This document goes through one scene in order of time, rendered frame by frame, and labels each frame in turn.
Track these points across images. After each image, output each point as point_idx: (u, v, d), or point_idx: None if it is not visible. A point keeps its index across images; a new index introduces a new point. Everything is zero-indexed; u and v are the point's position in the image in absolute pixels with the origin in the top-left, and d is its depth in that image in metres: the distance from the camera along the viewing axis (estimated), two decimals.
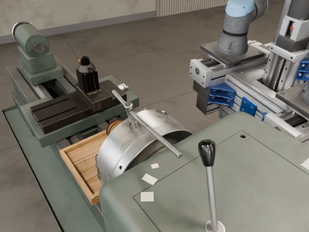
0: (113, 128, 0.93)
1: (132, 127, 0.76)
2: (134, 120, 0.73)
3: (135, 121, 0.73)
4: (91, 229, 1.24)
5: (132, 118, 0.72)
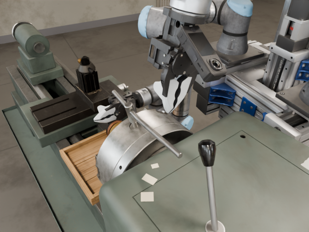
0: (113, 128, 0.93)
1: (132, 127, 0.76)
2: (134, 120, 0.73)
3: (135, 121, 0.73)
4: (91, 229, 1.24)
5: (132, 118, 0.72)
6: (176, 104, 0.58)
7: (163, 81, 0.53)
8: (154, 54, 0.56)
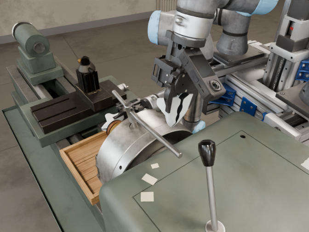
0: (113, 128, 0.93)
1: (132, 127, 0.76)
2: (134, 120, 0.73)
3: (135, 121, 0.73)
4: (91, 229, 1.24)
5: (132, 118, 0.72)
6: (178, 119, 0.62)
7: (166, 99, 0.56)
8: (157, 72, 0.60)
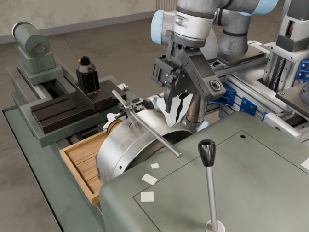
0: (114, 128, 0.93)
1: (132, 127, 0.76)
2: (134, 120, 0.73)
3: (135, 121, 0.73)
4: (91, 229, 1.24)
5: (132, 118, 0.72)
6: (178, 119, 0.62)
7: (166, 99, 0.56)
8: (157, 72, 0.60)
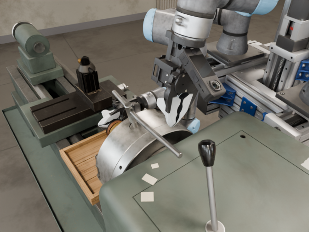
0: (113, 128, 0.94)
1: (132, 127, 0.76)
2: (134, 120, 0.73)
3: (135, 121, 0.73)
4: (91, 229, 1.24)
5: (132, 118, 0.72)
6: (178, 119, 0.62)
7: (166, 99, 0.56)
8: (157, 72, 0.60)
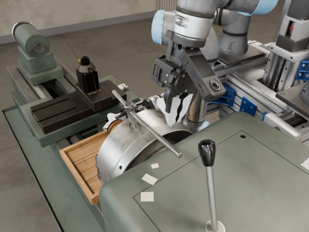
0: (114, 128, 0.93)
1: (132, 127, 0.76)
2: (134, 120, 0.73)
3: (135, 121, 0.73)
4: (91, 229, 1.24)
5: (132, 118, 0.72)
6: (178, 119, 0.62)
7: (166, 99, 0.56)
8: (157, 72, 0.60)
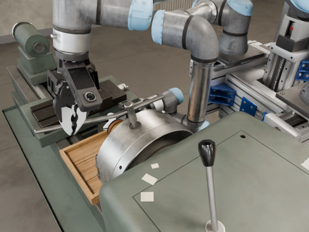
0: (114, 128, 0.93)
1: None
2: (129, 119, 0.74)
3: (129, 121, 0.74)
4: (91, 229, 1.24)
5: (128, 116, 0.73)
6: (76, 127, 0.65)
7: (54, 109, 0.59)
8: (53, 84, 0.63)
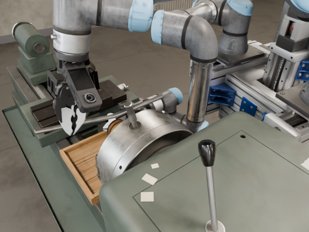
0: (114, 128, 0.93)
1: None
2: (128, 119, 0.74)
3: (129, 121, 0.74)
4: (91, 229, 1.24)
5: (128, 116, 0.73)
6: (76, 127, 0.65)
7: (54, 110, 0.60)
8: (53, 84, 0.63)
